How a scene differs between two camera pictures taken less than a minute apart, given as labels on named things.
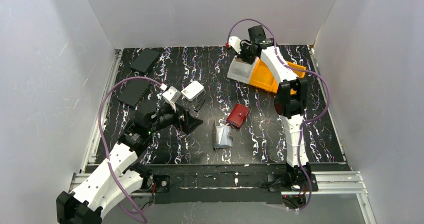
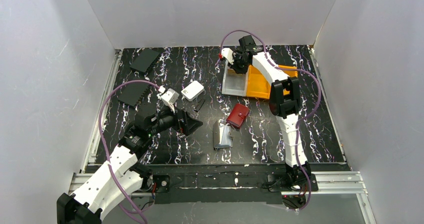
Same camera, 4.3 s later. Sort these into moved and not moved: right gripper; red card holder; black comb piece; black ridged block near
Moved: right gripper
Not moved: red card holder; black ridged block near; black comb piece
